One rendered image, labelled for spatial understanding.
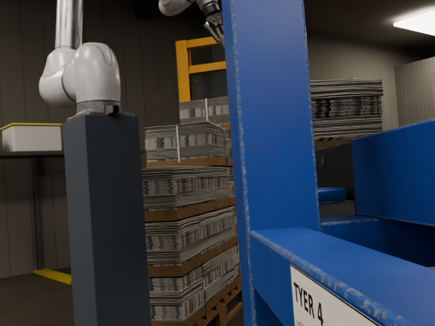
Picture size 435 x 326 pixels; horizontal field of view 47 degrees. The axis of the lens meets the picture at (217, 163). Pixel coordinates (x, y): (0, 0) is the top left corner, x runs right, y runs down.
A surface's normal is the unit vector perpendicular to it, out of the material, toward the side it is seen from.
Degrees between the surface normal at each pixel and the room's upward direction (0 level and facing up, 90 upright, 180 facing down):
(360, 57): 90
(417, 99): 90
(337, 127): 90
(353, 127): 90
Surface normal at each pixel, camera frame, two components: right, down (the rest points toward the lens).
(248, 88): 0.09, -0.04
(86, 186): -0.79, 0.04
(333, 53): 0.61, -0.07
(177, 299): -0.29, -0.02
